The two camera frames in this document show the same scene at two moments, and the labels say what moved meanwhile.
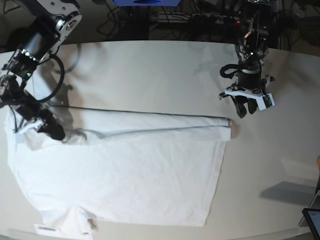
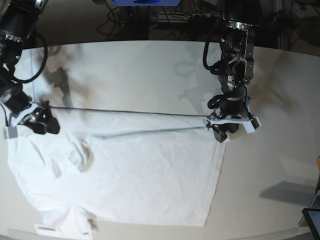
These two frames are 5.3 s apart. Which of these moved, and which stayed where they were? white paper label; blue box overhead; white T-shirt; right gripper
Moved: right gripper
Stayed: white paper label; blue box overhead; white T-shirt
